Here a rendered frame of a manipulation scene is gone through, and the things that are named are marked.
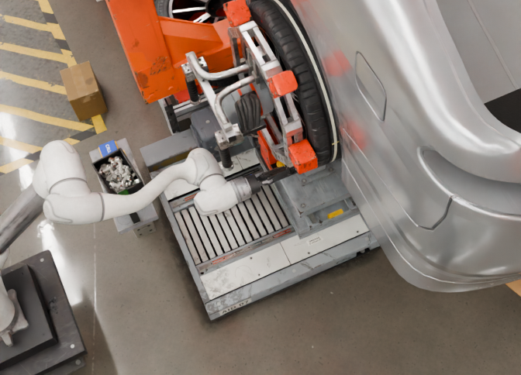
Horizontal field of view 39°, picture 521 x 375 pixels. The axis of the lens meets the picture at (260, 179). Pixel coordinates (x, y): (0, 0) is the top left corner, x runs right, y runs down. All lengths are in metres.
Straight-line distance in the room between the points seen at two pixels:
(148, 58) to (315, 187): 0.91
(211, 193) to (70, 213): 0.54
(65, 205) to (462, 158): 1.33
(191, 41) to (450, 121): 1.59
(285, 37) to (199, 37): 0.69
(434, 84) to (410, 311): 1.66
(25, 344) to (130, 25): 1.29
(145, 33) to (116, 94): 1.11
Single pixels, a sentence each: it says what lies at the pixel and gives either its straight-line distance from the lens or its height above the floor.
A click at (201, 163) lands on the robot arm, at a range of 2.78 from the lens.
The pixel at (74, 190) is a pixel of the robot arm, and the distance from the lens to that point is 2.51.
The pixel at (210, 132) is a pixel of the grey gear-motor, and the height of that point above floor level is 0.40.
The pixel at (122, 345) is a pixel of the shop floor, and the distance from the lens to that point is 3.29.
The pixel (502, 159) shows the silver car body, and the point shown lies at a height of 1.60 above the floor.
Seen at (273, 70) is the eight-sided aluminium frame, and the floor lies 1.11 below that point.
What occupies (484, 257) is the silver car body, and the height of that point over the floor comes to 1.18.
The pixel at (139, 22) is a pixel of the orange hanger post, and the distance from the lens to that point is 2.87.
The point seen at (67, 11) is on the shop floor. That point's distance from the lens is 4.49.
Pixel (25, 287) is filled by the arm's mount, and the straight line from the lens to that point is 3.11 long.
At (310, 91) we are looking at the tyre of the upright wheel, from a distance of 2.44.
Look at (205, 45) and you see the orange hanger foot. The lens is 3.11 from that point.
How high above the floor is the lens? 3.01
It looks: 59 degrees down
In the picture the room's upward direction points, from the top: 10 degrees counter-clockwise
